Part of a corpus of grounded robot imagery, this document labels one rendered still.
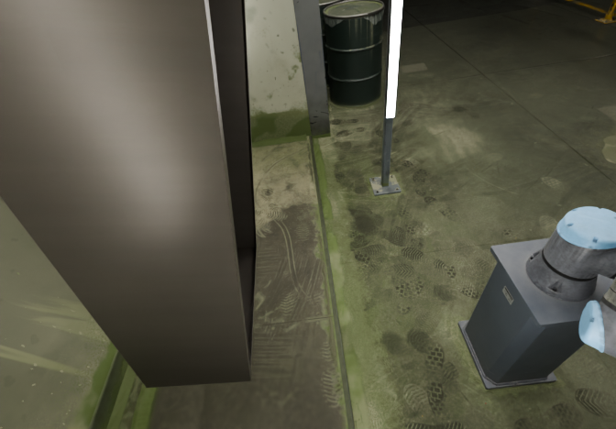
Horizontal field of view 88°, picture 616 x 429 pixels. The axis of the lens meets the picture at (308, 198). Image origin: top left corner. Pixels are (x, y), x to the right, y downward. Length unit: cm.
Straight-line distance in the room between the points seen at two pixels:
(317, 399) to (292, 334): 32
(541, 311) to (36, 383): 190
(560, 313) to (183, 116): 119
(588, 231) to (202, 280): 102
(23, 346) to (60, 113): 144
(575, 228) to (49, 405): 198
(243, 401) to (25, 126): 145
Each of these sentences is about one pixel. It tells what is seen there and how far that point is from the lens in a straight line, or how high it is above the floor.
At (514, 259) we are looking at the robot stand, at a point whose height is 64.
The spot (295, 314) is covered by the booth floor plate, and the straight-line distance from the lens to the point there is 183.
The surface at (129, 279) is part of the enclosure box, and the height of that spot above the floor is 114.
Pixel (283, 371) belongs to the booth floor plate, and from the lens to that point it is 174.
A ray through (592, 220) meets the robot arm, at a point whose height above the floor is 91.
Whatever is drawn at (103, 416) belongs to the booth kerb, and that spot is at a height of 11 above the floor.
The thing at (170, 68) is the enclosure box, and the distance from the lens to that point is 45.
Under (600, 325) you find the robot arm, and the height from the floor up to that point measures 99.
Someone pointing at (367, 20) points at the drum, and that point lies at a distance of 325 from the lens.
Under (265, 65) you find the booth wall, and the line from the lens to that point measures 277.
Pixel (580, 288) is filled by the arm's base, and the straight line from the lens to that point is 131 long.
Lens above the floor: 166
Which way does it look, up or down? 43 degrees down
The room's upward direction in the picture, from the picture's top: 10 degrees counter-clockwise
